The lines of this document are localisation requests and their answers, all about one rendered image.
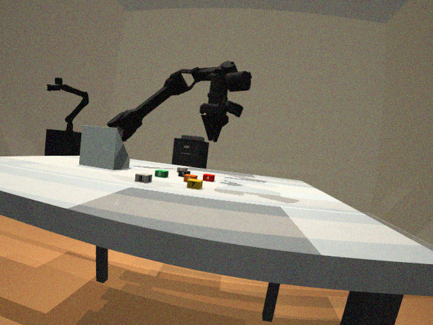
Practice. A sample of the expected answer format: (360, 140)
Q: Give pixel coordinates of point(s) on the orange block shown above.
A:
(187, 176)

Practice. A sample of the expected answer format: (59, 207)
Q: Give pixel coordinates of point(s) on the green block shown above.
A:
(161, 173)

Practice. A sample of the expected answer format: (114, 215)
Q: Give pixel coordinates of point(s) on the red block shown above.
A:
(208, 177)

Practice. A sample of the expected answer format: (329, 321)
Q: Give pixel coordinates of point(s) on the yellow digit block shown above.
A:
(194, 184)

